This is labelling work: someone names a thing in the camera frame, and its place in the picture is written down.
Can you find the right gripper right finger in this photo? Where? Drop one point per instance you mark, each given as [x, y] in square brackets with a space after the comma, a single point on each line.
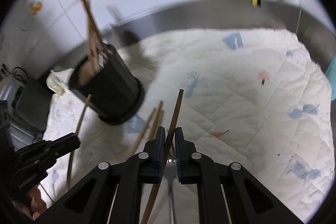
[227, 193]

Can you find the left hand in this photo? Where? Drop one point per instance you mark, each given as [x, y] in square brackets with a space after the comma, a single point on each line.
[35, 206]

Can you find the silver metal spoon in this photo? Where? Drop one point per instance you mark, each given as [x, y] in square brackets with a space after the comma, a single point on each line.
[170, 174]

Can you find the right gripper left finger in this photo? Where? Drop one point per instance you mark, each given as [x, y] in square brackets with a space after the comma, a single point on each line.
[111, 193]

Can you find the black utensil holder cup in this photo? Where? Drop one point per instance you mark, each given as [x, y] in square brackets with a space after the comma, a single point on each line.
[116, 93]

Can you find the white quilted patterned mat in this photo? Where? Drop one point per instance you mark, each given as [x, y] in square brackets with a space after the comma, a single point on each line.
[250, 96]

